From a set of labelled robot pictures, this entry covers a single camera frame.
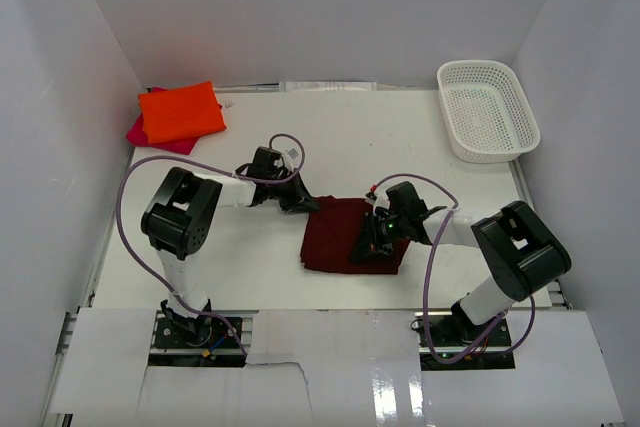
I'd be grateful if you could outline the dark red t shirt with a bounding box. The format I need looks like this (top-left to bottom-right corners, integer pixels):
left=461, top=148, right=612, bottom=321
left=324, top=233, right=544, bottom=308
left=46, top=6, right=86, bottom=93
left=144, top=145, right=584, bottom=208
left=300, top=196, right=409, bottom=275

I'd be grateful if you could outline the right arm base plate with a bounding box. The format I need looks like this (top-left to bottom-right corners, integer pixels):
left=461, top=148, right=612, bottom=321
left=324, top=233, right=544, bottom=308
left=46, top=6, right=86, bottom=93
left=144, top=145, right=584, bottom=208
left=410, top=315, right=516, bottom=372

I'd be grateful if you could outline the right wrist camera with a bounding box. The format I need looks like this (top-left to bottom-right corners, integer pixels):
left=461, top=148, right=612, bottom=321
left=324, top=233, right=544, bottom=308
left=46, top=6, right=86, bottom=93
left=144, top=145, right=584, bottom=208
left=365, top=185, right=390, bottom=211

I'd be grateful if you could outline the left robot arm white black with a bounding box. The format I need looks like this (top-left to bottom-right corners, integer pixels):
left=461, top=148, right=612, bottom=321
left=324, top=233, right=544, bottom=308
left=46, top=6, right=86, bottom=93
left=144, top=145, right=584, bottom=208
left=141, top=147, right=320, bottom=346

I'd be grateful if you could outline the white perforated plastic basket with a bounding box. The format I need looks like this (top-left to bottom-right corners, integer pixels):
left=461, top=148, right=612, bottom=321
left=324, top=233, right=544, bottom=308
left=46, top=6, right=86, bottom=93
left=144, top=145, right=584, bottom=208
left=436, top=60, right=541, bottom=164

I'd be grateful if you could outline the folded pink t shirt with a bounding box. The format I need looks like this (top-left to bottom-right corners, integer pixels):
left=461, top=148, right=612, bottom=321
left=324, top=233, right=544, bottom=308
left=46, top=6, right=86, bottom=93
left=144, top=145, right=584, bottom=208
left=126, top=86, right=201, bottom=154

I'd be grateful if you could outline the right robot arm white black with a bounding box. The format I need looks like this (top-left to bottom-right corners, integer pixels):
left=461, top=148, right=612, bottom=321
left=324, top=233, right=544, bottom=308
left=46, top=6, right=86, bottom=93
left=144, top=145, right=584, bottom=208
left=349, top=181, right=572, bottom=337

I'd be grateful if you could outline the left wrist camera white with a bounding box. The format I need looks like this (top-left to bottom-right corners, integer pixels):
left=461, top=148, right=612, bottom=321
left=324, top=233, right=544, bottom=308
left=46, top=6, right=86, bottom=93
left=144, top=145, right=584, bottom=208
left=282, top=148, right=302, bottom=170

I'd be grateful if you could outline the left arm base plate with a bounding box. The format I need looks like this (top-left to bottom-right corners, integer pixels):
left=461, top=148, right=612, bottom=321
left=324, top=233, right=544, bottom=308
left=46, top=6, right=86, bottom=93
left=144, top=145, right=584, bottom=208
left=148, top=314, right=246, bottom=368

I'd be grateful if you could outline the folded orange t shirt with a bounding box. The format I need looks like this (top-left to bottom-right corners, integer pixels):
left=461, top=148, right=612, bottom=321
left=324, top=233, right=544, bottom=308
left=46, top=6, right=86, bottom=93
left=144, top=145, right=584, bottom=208
left=138, top=81, right=227, bottom=145

